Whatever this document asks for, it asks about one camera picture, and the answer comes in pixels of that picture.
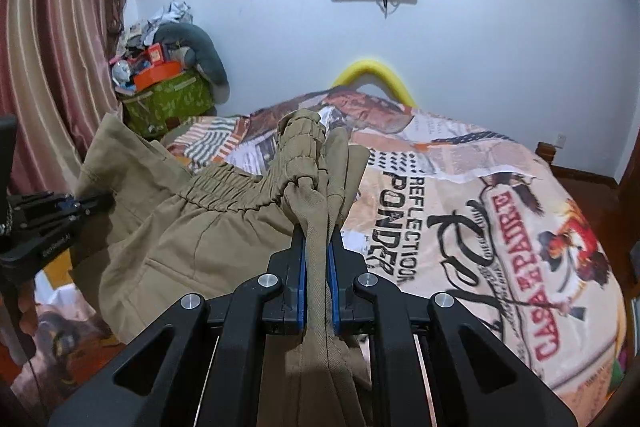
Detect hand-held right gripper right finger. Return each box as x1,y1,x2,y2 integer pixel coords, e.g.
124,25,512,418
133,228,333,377
327,232,576,427

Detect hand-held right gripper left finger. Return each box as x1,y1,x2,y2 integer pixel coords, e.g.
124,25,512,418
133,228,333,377
47,227,307,427

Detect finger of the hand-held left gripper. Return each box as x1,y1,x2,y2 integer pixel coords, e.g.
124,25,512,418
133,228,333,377
65,191,115,220

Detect khaki pants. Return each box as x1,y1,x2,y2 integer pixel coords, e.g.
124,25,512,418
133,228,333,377
70,107,373,427

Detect green patterned box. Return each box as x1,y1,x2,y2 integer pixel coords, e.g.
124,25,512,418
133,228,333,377
122,72,216,140

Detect orange box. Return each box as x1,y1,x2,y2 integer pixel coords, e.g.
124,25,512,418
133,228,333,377
134,61,183,90

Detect printed blanket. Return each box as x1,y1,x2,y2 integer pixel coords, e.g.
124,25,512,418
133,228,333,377
10,89,628,408

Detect striped pink curtain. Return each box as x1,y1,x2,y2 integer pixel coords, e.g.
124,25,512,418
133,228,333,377
0,0,138,198

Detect grey pillow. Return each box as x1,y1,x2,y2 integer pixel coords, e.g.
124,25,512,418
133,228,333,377
155,24,230,88

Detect wooden baseboard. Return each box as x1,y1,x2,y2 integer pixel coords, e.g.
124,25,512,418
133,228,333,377
550,164,621,182

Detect wooden bed post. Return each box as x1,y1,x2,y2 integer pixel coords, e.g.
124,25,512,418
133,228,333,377
535,142,558,168

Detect wooden door frame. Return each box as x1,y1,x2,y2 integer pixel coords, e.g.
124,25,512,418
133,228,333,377
617,147,640,288

